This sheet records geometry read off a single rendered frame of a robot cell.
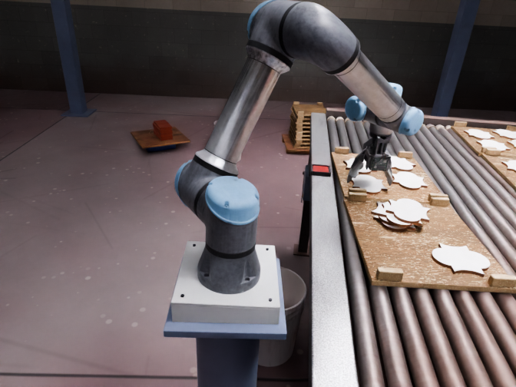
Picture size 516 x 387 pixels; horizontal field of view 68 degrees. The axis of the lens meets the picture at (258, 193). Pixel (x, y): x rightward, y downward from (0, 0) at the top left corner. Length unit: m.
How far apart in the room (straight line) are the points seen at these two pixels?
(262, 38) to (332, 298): 0.60
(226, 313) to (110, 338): 1.30
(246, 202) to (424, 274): 0.49
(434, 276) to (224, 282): 0.51
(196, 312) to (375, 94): 0.65
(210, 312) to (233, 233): 0.19
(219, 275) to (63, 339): 1.42
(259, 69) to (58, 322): 1.75
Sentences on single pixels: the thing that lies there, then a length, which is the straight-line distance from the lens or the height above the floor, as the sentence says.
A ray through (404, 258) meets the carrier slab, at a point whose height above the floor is 0.94.
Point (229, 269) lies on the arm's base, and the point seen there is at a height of 0.98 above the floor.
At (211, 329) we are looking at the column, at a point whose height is 0.87.
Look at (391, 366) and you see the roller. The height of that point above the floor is 0.91.
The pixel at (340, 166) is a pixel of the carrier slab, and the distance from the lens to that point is 1.55.
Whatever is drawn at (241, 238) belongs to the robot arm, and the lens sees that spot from 0.83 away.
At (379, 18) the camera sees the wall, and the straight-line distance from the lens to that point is 6.42.
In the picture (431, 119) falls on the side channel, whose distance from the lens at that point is 2.39.
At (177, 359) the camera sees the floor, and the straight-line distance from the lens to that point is 1.98.
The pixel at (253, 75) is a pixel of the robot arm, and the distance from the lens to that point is 0.91.
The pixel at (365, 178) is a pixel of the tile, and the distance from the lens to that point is 1.45.
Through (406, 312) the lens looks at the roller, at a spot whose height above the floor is 0.92.
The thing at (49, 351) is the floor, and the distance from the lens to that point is 2.17.
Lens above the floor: 1.53
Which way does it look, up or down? 28 degrees down
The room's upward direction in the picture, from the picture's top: 3 degrees clockwise
